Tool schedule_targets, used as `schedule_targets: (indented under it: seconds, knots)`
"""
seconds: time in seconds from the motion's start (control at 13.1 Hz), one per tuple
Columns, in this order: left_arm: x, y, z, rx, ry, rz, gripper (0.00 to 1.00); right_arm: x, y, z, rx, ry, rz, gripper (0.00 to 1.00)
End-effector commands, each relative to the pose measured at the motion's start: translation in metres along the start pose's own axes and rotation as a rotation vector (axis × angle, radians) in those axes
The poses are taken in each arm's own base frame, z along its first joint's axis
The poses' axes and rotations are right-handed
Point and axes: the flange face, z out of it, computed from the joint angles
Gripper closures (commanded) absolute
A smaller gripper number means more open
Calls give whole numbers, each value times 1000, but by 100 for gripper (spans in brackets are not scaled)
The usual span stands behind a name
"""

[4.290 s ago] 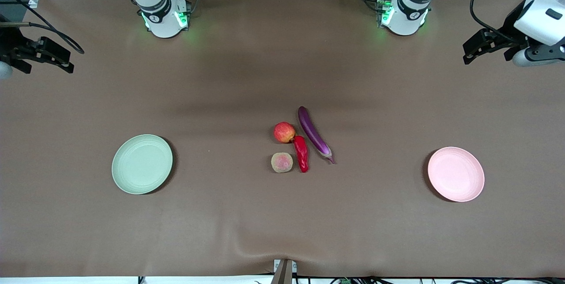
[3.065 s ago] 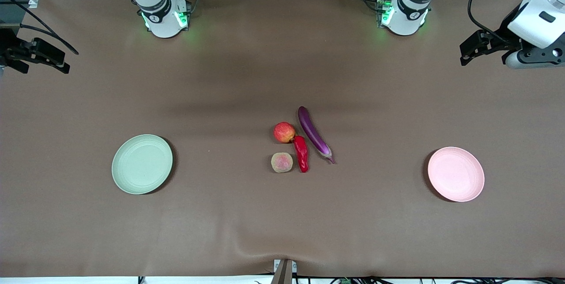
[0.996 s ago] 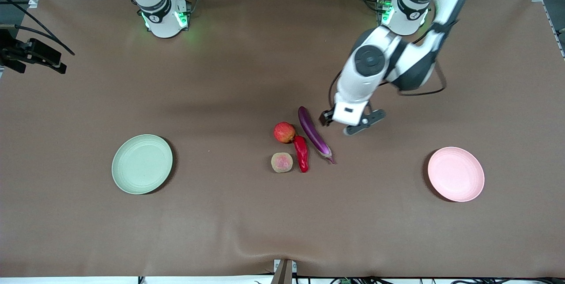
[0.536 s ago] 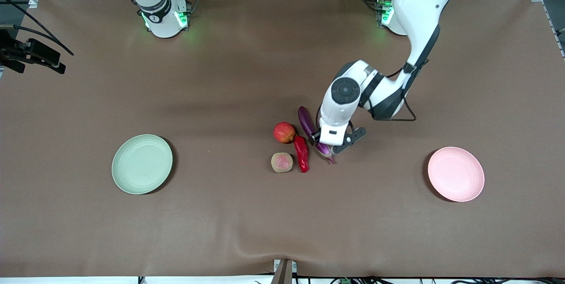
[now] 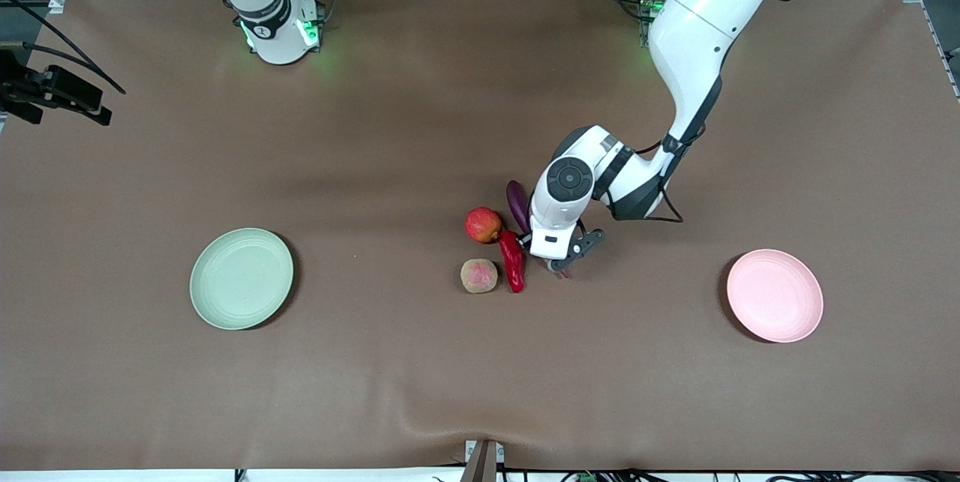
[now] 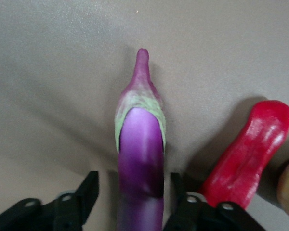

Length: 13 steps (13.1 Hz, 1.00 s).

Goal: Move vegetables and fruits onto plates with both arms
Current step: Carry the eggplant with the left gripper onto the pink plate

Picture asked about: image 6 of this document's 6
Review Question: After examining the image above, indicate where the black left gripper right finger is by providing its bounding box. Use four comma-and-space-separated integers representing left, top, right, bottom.
162, 172, 268, 231

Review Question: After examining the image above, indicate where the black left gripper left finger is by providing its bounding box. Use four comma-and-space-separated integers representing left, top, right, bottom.
0, 170, 99, 231

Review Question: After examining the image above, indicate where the red chili pepper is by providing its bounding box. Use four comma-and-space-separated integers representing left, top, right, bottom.
197, 100, 289, 210

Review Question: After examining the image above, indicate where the long purple eggplant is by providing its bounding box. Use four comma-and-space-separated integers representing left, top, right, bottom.
114, 48, 168, 231

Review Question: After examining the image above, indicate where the brown table cloth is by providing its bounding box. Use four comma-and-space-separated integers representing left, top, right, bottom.
0, 0, 289, 231

